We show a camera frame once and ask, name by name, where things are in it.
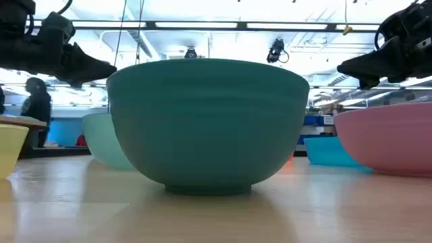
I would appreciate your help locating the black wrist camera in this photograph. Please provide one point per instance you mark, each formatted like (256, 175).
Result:
(55, 28)
(400, 20)

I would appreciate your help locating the metal shelf rack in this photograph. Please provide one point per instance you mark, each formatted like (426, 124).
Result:
(317, 130)

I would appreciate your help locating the yellow hanging connector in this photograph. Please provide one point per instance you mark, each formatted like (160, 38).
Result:
(347, 30)

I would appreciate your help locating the cardboard box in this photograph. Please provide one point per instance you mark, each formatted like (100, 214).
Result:
(330, 108)

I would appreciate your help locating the white label sign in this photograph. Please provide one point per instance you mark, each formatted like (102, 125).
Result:
(328, 120)

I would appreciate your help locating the pink plastic bowl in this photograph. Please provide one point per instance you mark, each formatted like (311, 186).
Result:
(388, 138)

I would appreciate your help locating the blue storage bin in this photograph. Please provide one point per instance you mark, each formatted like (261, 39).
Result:
(317, 139)
(314, 120)

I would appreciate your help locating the wooden side table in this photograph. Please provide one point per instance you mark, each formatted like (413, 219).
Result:
(20, 121)

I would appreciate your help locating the black overhead frame bar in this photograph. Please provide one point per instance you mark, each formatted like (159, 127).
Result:
(241, 25)

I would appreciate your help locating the person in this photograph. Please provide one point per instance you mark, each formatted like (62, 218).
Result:
(1, 99)
(38, 108)

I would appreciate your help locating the light blue plastic bowl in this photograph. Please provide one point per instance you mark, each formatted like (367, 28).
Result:
(324, 152)

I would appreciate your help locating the small black ceiling camera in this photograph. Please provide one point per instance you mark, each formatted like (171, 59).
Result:
(190, 53)

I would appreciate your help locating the dark teal plastic bowl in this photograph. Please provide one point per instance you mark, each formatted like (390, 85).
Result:
(207, 125)

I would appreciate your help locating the pale yellow plastic bowl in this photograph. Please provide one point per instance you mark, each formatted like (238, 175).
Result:
(10, 148)

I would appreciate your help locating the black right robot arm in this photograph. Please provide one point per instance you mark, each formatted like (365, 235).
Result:
(426, 15)

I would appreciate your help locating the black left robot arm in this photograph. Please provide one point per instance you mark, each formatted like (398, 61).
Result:
(15, 15)

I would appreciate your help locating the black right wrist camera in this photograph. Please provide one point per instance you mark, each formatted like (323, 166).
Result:
(400, 20)

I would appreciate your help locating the light green plastic bowl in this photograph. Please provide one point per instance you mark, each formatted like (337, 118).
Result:
(99, 138)

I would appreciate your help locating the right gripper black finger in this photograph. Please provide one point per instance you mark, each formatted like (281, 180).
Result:
(369, 84)
(378, 67)

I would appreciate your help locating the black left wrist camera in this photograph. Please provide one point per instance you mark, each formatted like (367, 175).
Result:
(55, 28)

